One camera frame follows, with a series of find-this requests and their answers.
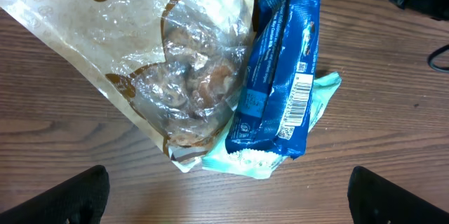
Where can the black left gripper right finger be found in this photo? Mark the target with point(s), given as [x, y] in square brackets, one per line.
[373, 199]

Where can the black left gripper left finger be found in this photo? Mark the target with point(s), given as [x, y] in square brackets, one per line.
[81, 199]

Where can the teal snack packet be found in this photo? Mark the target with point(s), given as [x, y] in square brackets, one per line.
[260, 164]

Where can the blue cookie packet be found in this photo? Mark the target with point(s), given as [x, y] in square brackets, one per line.
[276, 95]

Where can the beige mushroom snack bag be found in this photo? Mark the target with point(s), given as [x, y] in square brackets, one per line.
[173, 67]

